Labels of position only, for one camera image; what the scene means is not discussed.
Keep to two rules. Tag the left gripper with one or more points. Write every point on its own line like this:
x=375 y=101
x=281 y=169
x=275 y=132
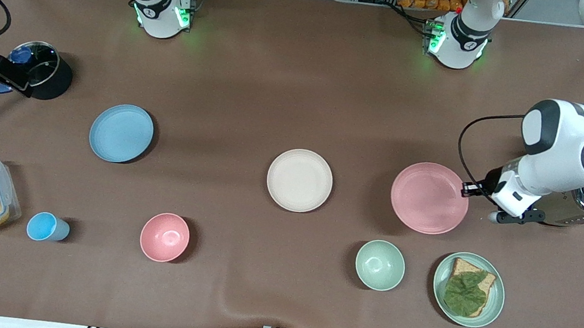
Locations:
x=488 y=183

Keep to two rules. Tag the pink plate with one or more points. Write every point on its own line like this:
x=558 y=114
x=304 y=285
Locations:
x=428 y=199

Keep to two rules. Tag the blue plate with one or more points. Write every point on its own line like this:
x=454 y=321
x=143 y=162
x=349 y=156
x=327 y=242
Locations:
x=121 y=133

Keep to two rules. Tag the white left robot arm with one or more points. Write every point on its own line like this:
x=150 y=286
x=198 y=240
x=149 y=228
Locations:
x=557 y=150

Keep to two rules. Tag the bread slice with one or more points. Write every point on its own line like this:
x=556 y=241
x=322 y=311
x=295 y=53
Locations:
x=460 y=267

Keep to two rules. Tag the green lettuce leaf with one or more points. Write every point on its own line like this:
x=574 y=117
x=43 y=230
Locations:
x=465 y=296

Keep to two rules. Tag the green plate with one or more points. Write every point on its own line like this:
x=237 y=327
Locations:
x=494 y=305

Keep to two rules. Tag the green bowl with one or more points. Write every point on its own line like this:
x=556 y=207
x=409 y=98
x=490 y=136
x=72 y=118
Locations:
x=380 y=265

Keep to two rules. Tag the blue cup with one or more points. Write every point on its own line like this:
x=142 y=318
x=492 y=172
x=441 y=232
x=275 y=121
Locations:
x=43 y=226

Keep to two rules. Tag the beige plate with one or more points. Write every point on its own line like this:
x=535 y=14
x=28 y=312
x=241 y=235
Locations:
x=299 y=180

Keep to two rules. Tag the brown table cover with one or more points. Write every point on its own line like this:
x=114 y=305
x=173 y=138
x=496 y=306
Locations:
x=300 y=93

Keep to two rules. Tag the pink bowl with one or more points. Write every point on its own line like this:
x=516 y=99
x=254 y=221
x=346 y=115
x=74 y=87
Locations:
x=165 y=237

